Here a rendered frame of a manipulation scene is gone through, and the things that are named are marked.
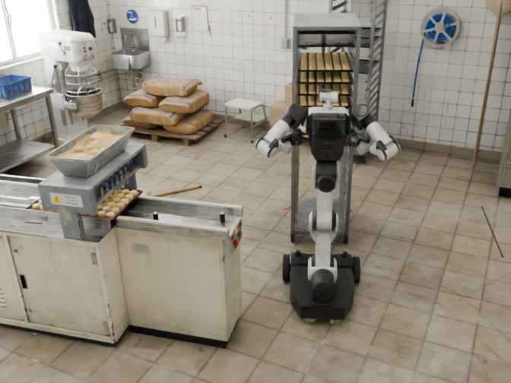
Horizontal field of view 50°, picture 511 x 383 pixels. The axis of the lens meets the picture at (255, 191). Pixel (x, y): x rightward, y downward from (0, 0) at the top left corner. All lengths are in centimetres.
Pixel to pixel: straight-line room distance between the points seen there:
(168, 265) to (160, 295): 25
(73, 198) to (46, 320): 101
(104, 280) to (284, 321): 127
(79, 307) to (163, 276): 57
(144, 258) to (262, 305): 102
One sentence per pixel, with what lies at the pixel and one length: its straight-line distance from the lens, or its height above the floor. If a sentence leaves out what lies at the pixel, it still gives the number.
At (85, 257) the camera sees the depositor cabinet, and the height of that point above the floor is 72.
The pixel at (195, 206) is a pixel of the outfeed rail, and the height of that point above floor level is 88.
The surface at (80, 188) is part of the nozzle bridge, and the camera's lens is 317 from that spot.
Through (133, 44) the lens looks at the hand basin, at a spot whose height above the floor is 99.
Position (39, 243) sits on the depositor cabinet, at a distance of 355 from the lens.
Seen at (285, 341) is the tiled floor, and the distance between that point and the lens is 374.
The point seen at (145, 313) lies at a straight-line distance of 372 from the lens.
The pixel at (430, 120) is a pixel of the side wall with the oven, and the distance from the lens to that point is 676.
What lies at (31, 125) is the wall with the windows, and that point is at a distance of 741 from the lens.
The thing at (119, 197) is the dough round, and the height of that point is 92.
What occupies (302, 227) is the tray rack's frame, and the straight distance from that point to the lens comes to 468.
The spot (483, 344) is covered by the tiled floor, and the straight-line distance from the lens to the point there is 396.
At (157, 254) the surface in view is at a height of 68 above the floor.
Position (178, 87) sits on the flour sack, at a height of 67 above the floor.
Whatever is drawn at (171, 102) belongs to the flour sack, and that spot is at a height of 52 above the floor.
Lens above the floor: 247
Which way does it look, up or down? 26 degrees down
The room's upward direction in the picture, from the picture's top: 1 degrees counter-clockwise
